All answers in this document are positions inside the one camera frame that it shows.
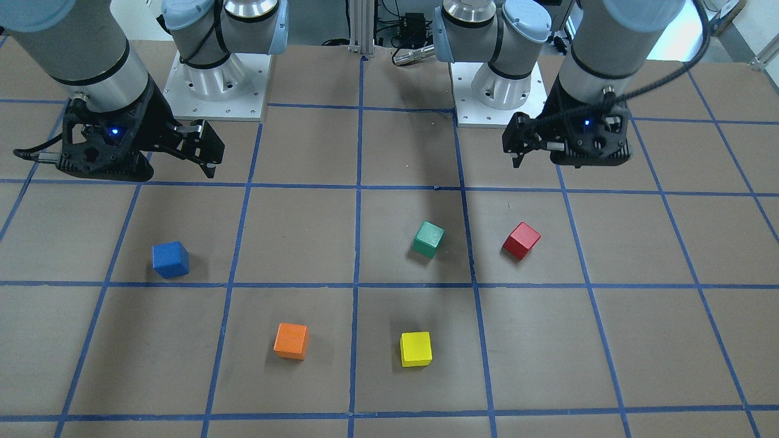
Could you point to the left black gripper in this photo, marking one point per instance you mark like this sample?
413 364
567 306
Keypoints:
549 115

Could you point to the blue wooden block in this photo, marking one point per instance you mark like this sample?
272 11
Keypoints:
170 259

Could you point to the green wooden block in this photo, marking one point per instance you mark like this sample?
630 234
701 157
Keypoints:
428 239

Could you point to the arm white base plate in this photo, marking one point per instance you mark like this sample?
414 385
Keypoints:
485 100
235 91

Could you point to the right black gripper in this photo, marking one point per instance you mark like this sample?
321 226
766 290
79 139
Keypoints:
150 126

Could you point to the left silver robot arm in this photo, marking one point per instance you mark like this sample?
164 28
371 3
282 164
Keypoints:
608 49

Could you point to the brown paper table mat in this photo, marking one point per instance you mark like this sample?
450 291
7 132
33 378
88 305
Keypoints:
647 308

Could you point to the aluminium frame post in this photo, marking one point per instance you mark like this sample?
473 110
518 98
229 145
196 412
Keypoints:
362 27

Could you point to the orange wooden block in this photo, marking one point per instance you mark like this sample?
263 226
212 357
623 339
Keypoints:
292 341

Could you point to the red wooden block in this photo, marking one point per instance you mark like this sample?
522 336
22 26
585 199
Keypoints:
521 241

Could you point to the yellow wooden block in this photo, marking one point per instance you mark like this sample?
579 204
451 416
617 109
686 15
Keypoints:
415 349

